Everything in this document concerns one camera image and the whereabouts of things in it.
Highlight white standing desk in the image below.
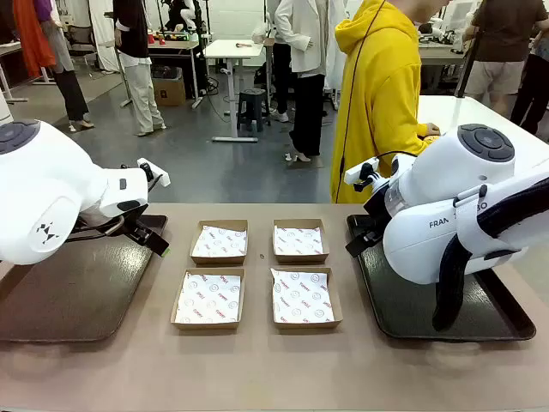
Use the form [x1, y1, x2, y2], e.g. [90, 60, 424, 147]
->
[203, 38, 267, 143]

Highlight person in brown t-shirt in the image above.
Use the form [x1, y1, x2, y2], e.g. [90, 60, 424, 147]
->
[462, 0, 549, 108]

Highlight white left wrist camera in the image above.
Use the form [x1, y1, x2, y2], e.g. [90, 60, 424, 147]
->
[136, 157, 172, 189]

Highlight person in beige trousers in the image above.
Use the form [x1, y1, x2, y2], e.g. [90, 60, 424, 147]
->
[112, 0, 167, 137]

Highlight kraft paper food box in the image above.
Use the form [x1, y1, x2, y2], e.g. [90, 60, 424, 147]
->
[269, 266, 344, 330]
[189, 219, 250, 265]
[272, 218, 330, 264]
[170, 268, 246, 331]

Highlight black stand pole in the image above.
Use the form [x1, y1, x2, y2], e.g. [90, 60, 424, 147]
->
[454, 25, 481, 99]

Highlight person in yellow hoodie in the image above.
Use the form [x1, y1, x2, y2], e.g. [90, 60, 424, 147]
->
[329, 0, 449, 205]

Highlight large white table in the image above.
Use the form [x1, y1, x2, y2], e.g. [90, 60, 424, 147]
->
[415, 94, 549, 142]

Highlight dark left arm cable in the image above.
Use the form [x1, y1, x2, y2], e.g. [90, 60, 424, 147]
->
[70, 214, 126, 240]

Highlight grey office chair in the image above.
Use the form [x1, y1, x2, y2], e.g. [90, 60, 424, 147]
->
[66, 23, 98, 59]

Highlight person in white jacket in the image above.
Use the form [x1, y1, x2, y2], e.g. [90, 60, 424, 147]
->
[273, 0, 328, 163]

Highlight black textured serving tray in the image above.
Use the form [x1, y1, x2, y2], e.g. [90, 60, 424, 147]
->
[345, 213, 537, 343]

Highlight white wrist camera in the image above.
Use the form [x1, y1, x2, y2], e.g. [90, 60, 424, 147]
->
[344, 158, 381, 192]
[136, 157, 172, 189]

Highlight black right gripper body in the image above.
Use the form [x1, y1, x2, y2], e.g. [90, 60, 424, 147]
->
[363, 195, 392, 235]

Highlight figure in orange garment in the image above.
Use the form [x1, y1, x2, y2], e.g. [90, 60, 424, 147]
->
[12, 0, 95, 133]

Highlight brown plastic serving tray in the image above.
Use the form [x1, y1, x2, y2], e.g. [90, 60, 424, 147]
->
[0, 213, 169, 344]

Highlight thin black cord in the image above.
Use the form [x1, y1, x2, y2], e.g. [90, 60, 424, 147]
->
[335, 0, 387, 203]

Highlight white hanging sheet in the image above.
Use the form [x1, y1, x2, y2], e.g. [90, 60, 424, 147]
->
[87, 0, 119, 72]

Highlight person's right forearm yellow sleeve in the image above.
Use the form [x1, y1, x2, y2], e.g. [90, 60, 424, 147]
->
[377, 119, 430, 151]

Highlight dark plastic stool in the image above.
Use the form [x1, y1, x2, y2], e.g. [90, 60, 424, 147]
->
[236, 88, 272, 133]

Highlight person in black trousers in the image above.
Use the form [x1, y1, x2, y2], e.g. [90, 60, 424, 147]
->
[510, 25, 549, 136]

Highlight black sleeved right arm cable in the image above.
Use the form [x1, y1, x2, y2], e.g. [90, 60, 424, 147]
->
[431, 175, 549, 332]

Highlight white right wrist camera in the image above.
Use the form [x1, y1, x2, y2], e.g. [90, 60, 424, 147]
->
[344, 158, 381, 192]

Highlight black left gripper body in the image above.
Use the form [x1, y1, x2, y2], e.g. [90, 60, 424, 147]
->
[121, 203, 152, 236]

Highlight desk with colourful items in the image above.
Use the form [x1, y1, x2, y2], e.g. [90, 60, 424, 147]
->
[148, 32, 202, 108]

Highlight brown cardboard shipping box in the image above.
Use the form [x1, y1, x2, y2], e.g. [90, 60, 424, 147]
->
[153, 75, 187, 107]

